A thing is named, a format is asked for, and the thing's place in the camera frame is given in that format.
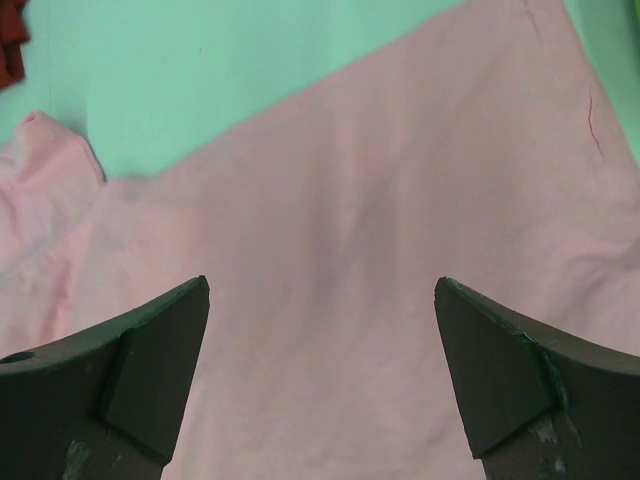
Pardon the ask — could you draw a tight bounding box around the folded red t shirt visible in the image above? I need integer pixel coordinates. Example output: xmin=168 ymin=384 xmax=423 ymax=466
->
xmin=0 ymin=0 xmax=30 ymax=90

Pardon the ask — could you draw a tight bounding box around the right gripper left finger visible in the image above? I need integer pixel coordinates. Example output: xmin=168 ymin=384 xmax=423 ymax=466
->
xmin=1 ymin=276 xmax=210 ymax=480

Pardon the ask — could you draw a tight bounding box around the pink t shirt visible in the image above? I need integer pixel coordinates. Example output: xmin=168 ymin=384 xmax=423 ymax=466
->
xmin=1 ymin=1 xmax=639 ymax=479

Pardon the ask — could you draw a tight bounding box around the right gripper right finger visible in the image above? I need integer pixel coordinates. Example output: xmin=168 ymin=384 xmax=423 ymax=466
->
xmin=434 ymin=277 xmax=639 ymax=480

